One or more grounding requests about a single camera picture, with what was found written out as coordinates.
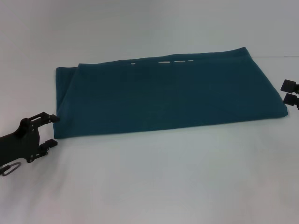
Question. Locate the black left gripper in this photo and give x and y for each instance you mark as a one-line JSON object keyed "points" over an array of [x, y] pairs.
{"points": [[21, 140]]}

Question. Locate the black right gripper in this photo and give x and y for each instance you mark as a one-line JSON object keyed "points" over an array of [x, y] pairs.
{"points": [[296, 98]]}

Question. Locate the blue shirt with FREE print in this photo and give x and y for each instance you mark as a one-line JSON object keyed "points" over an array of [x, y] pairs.
{"points": [[163, 100]]}

